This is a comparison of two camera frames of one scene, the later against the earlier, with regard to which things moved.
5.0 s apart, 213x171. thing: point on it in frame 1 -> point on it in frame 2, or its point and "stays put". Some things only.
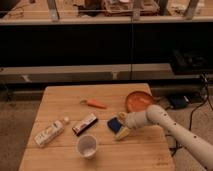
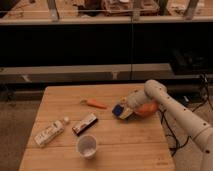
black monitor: [191, 60] stays put
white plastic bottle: [51, 131] stays put
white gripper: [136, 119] -> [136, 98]
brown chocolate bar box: [85, 124] stays put
